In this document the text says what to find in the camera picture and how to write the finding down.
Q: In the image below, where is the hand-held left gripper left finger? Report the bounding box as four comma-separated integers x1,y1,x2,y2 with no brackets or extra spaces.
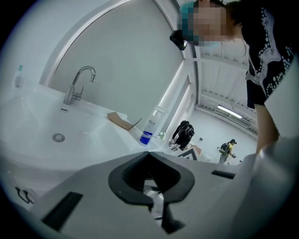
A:
29,151,162,239

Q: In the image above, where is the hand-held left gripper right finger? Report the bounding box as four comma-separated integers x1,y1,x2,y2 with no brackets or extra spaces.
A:
149,151,244,239

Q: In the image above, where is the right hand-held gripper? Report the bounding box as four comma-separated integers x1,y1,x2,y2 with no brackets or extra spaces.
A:
223,69,299,237

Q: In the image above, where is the white drawer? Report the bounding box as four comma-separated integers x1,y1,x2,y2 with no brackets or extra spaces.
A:
4,172,59,211

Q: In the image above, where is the person's right forearm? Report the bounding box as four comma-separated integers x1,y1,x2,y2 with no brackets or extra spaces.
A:
254,102,280,156

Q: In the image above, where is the white sink basin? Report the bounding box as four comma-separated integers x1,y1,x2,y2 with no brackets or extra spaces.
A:
0,83,170,187

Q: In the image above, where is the white board with black print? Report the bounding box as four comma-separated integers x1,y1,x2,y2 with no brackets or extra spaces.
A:
177,149,199,162

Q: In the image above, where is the long ceiling light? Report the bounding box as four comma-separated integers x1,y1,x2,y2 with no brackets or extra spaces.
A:
217,105,242,118

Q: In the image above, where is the brown cardboard piece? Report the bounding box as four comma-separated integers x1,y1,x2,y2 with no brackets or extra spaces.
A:
107,112,143,130

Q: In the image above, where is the clear pump bottle blue liquid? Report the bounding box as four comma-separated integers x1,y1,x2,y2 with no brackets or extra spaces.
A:
139,106,165,147

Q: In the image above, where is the chrome faucet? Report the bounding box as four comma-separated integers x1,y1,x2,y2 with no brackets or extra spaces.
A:
63,66,96,105

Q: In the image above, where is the small bottle with teal cap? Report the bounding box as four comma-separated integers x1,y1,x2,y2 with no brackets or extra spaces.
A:
14,64,24,89

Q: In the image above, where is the person's black patterned shirt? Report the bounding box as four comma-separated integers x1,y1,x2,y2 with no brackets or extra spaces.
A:
230,0,295,110

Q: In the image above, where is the person's head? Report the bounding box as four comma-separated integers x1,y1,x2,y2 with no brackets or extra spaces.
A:
193,0,243,46

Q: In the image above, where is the white-framed wall mirror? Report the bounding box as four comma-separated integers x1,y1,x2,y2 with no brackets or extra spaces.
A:
38,0,199,133

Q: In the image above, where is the black head camera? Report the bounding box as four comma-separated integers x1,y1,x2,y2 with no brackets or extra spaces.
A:
169,29,188,51

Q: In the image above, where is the teal head strap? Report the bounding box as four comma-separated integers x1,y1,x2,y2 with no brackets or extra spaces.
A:
179,1,199,45

